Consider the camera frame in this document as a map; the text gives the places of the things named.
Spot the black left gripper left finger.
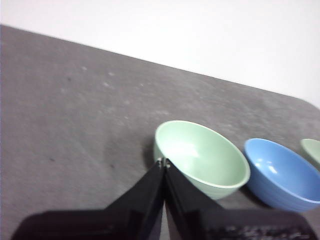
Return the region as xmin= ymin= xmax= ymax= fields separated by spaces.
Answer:
xmin=11 ymin=157 xmax=166 ymax=240

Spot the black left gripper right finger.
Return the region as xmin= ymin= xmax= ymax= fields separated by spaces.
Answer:
xmin=163 ymin=157 xmax=317 ymax=240

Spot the pale green ribbed bowl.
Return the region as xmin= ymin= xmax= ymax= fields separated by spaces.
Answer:
xmin=300 ymin=138 xmax=320 ymax=172
xmin=153 ymin=120 xmax=251 ymax=200

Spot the blue ribbed bowl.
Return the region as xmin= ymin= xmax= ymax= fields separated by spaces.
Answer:
xmin=243 ymin=137 xmax=320 ymax=213

